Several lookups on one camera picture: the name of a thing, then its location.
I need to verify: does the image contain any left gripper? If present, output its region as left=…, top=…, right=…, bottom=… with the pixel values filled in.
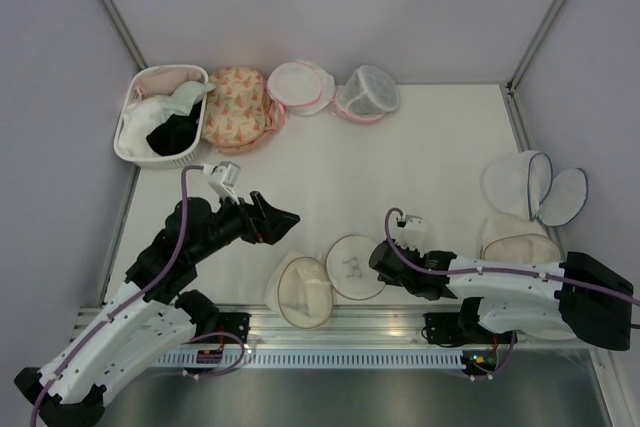
left=191, top=186, right=300, bottom=263

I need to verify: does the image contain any beige trim mesh laundry bag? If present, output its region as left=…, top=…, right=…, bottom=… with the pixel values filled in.
left=265, top=235, right=385, bottom=330

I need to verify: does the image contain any peach pink bra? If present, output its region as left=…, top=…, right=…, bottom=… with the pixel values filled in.
left=133, top=65, right=205, bottom=98

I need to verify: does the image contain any mint green bra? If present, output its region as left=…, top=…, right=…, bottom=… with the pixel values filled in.
left=156, top=81, right=214, bottom=120

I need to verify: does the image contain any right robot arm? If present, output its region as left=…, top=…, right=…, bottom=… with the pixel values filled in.
left=369, top=241, right=638, bottom=351

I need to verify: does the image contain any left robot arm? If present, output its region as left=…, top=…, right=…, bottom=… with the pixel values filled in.
left=14, top=192, right=300, bottom=426

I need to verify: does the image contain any floral peach laundry bag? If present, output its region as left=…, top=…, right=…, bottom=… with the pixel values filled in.
left=201, top=66, right=286, bottom=155

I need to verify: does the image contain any cream empty laundry bag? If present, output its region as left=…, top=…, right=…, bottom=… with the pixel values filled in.
left=480, top=214, right=562, bottom=264

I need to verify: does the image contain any pink trim round laundry bag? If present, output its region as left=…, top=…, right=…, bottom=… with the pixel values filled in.
left=267, top=60, right=336, bottom=117

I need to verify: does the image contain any white plastic laundry basket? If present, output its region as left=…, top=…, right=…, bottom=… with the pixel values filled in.
left=113, top=64, right=212, bottom=169

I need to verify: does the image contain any blue trim open laundry bag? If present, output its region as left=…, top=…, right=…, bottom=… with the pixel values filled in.
left=480, top=150, right=589, bottom=227

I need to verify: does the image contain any pink trim mesh dome bag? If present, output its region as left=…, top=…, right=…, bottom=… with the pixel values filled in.
left=334, top=65, right=401, bottom=125

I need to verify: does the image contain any black garment in basket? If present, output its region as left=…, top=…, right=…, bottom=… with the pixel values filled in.
left=146, top=102, right=202, bottom=157

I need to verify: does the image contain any white garment in basket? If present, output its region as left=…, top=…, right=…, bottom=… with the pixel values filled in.
left=117, top=96, right=168, bottom=158

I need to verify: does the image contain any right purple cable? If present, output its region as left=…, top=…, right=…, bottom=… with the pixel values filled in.
left=384, top=206, right=640, bottom=331

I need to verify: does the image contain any purple cable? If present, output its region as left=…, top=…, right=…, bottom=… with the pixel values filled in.
left=384, top=206, right=640, bottom=331
left=29, top=164, right=206, bottom=427

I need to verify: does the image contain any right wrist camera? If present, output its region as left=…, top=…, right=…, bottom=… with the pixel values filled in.
left=396, top=215, right=429, bottom=251

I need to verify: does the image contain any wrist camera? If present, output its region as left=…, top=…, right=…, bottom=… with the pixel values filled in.
left=396, top=215, right=429, bottom=251
left=202, top=161, right=243, bottom=205

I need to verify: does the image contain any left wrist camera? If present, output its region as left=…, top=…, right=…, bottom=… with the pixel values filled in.
left=202, top=161, right=243, bottom=205

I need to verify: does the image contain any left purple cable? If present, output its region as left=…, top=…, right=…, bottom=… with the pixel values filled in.
left=29, top=164, right=206, bottom=427

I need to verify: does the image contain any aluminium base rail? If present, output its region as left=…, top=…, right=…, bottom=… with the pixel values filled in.
left=69, top=302, right=616, bottom=348

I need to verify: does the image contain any white slotted cable duct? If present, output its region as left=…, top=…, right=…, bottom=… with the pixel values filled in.
left=154, top=348, right=466, bottom=370

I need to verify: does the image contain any left frame post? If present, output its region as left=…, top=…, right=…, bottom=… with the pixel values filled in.
left=97, top=0, right=148, bottom=70

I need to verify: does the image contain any frame post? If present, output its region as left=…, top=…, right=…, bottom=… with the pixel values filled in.
left=505, top=0, right=568, bottom=96
left=97, top=0, right=148, bottom=70

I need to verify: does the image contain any right frame post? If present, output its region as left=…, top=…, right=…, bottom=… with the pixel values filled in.
left=505, top=0, right=568, bottom=96

